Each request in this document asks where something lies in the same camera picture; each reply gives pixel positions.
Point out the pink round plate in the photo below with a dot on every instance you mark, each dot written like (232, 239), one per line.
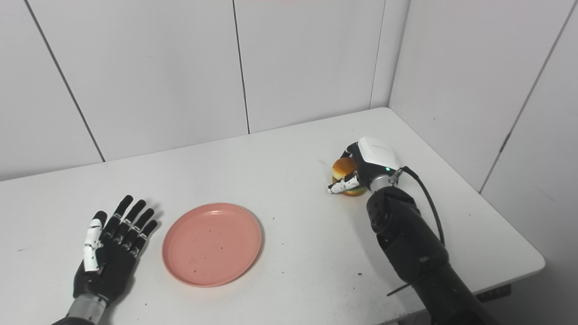
(211, 243)

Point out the black table frame bracket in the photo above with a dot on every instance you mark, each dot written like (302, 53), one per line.
(494, 293)

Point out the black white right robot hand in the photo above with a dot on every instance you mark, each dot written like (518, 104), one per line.
(375, 155)

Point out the toy hamburger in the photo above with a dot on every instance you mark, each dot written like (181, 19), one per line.
(343, 167)

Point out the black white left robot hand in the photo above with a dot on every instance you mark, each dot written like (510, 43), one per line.
(110, 271)

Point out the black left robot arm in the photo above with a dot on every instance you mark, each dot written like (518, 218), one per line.
(83, 309)

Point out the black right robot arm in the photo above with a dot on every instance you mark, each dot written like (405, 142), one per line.
(415, 253)

